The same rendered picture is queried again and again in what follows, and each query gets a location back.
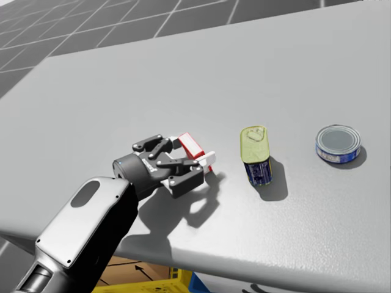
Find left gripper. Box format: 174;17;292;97
112;133;217;202

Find red and white carton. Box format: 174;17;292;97
178;132;214;175

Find brown box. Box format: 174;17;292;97
99;255;170;288

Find yellow box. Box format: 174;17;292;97
91;267;193;293

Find green and blue rectangular can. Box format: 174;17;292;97
239;125;274;186

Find blue flat can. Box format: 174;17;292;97
315;124;362;164

